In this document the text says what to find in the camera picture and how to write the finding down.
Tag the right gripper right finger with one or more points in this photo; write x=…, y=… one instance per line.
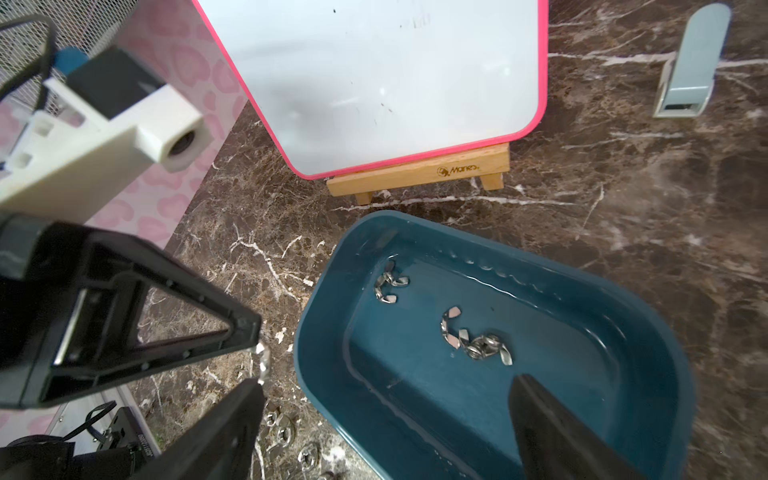
x=555, y=444

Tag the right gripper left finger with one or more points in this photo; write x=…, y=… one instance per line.
x=220, y=445

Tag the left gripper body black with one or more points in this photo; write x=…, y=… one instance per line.
x=39, y=260

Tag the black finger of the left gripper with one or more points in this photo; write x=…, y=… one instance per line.
x=140, y=312

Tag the steel wing nut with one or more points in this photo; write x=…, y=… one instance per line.
x=263, y=354

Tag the teal plastic storage box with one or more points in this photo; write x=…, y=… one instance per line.
x=415, y=408

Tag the pile of wing nuts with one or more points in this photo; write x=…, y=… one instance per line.
x=476, y=348

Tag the white mesh side basket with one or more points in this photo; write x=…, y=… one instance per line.
x=46, y=40

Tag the wooden easel stand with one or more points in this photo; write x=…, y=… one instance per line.
x=487, y=163

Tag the pink framed whiteboard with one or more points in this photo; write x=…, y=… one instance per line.
x=344, y=86

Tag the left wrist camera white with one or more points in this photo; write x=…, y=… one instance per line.
x=132, y=120

